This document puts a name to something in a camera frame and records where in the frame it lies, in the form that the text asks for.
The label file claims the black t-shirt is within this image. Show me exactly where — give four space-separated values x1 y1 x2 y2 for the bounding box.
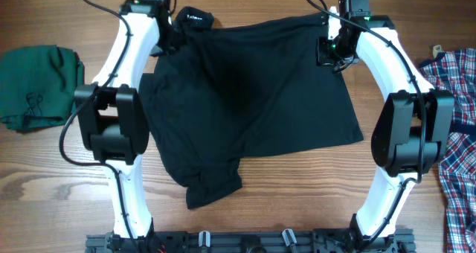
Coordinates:
139 7 364 209

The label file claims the folded green garment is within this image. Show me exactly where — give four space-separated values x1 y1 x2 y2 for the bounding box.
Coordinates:
1 45 85 132

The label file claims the plaid red blue shirt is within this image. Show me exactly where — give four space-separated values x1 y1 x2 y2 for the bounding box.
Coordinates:
419 48 475 252

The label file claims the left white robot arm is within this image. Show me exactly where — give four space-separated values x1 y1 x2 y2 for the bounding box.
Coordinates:
74 0 174 252

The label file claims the black mounting rail base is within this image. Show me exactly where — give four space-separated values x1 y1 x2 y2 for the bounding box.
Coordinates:
84 228 417 253

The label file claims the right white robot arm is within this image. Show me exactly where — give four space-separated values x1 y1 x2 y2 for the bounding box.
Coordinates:
316 0 454 252

